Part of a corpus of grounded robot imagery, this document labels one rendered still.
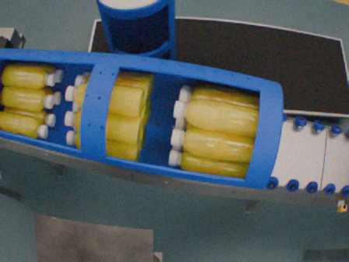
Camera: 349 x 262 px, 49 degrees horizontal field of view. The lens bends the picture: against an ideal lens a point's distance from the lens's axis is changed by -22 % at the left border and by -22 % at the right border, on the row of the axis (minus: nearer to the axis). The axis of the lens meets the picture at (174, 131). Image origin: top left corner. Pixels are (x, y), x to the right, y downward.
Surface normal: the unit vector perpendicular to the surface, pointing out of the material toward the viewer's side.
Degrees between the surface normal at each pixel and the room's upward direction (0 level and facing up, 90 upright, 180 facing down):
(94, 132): 41
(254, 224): 0
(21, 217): 0
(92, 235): 4
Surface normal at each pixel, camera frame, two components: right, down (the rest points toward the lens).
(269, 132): -0.05, -0.04
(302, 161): -0.01, -0.25
